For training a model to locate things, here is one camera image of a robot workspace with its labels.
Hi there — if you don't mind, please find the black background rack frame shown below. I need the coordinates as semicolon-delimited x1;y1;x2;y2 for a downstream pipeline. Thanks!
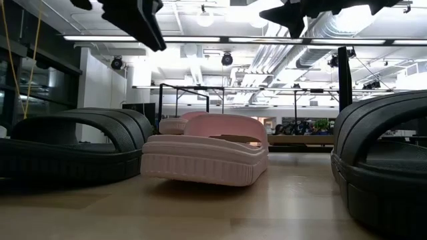
132;85;413;136

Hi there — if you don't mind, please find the pink rubber slide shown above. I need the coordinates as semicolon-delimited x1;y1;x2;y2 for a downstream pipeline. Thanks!
139;113;270;187
158;111;209;136

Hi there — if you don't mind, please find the round white pendant lamp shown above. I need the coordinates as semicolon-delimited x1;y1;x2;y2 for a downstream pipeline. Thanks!
195;5;215;28

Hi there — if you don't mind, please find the black cabinet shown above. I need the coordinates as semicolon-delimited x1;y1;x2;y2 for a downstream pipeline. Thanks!
121;102;157;126

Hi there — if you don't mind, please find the yellow cable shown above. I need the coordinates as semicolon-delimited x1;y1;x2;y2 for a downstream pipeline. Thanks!
0;0;27;119
23;12;43;119

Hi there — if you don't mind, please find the white light strip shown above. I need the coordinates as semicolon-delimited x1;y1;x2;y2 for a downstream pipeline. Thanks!
393;39;427;46
63;35;221;43
229;37;303;43
310;39;386;45

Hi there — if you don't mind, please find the green potted plant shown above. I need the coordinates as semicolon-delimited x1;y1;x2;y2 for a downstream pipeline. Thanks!
313;119;331;136

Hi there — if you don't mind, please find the black rubber slide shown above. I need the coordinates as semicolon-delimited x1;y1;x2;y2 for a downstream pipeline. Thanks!
330;89;427;239
0;107;154;187

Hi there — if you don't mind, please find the silver ventilation duct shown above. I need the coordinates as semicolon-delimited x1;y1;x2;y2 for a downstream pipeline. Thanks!
295;9;378;69

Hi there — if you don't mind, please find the black metal wooden shelf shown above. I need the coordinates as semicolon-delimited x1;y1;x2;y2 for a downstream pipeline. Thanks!
158;46;354;153

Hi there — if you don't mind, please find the black aluminium rig frame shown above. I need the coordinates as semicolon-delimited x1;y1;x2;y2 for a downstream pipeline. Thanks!
63;35;427;47

